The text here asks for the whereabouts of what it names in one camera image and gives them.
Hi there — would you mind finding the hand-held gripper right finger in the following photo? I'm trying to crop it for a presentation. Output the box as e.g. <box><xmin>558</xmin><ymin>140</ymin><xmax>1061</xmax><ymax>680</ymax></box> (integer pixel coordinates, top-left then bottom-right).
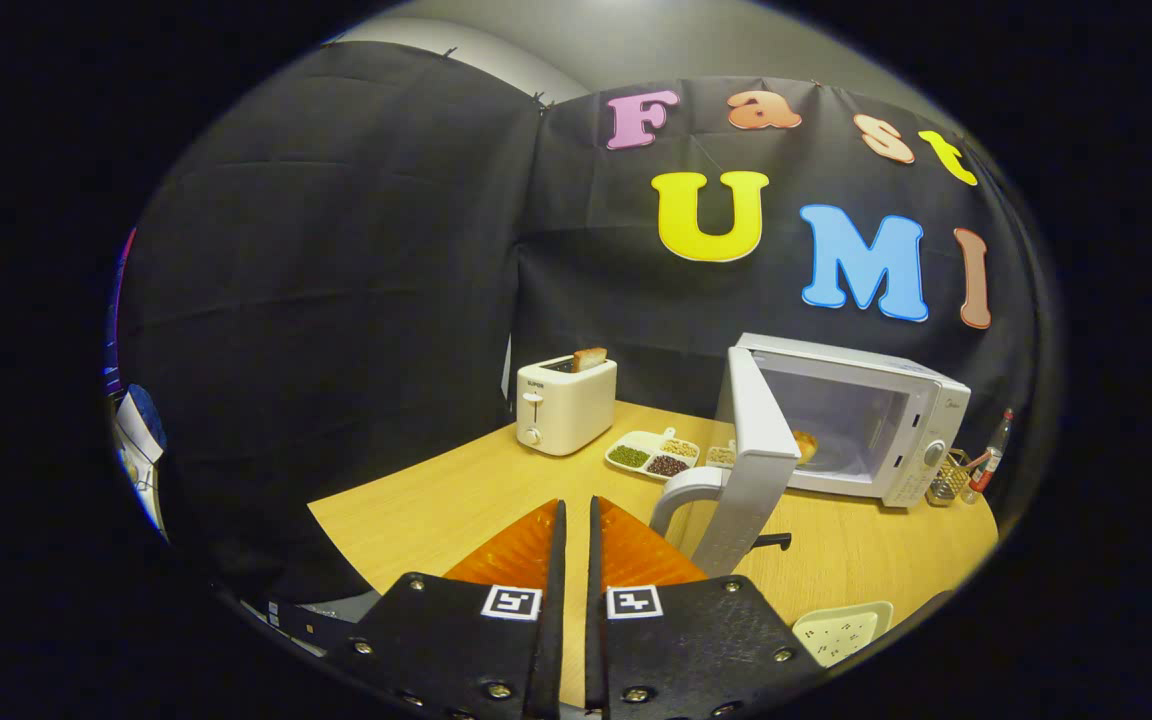
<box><xmin>584</xmin><ymin>495</ymin><xmax>827</xmax><ymax>720</ymax></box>

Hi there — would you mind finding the cream toaster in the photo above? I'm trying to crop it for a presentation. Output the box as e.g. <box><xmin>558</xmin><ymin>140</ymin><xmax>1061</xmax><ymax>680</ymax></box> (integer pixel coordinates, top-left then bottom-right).
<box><xmin>516</xmin><ymin>355</ymin><xmax>619</xmax><ymax>458</ymax></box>

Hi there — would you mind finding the pale square patterned plate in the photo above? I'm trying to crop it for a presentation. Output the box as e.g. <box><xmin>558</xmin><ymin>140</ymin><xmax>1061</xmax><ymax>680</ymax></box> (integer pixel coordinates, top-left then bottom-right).
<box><xmin>793</xmin><ymin>601</ymin><xmax>894</xmax><ymax>668</ymax></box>

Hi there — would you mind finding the metal wire basket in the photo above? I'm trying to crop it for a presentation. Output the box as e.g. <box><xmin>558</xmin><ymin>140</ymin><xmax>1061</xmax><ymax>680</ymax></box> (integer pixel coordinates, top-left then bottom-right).
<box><xmin>926</xmin><ymin>449</ymin><xmax>973</xmax><ymax>507</ymax></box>

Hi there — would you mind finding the white divided tray of beans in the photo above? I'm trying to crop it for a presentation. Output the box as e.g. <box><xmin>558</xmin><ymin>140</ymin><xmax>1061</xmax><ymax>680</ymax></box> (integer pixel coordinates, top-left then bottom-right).
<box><xmin>604</xmin><ymin>428</ymin><xmax>737</xmax><ymax>483</ymax></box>

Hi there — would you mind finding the white and blue device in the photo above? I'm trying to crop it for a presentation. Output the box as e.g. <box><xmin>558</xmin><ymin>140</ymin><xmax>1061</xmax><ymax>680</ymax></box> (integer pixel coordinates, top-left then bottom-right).
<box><xmin>111</xmin><ymin>383</ymin><xmax>169</xmax><ymax>536</ymax></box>

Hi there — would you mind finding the white microwave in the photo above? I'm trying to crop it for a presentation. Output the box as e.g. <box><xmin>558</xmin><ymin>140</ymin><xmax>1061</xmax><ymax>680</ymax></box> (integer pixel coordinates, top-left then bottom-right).
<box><xmin>648</xmin><ymin>333</ymin><xmax>973</xmax><ymax>579</ymax></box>

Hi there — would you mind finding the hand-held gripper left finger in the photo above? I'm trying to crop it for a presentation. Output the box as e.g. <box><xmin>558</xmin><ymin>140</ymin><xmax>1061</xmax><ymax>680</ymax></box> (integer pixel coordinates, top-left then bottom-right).
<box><xmin>324</xmin><ymin>498</ymin><xmax>569</xmax><ymax>720</ymax></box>

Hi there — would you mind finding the clear bottle with red label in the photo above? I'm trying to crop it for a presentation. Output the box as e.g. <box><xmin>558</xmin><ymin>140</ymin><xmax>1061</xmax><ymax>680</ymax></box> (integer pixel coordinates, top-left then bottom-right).
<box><xmin>966</xmin><ymin>408</ymin><xmax>1015</xmax><ymax>494</ymax></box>

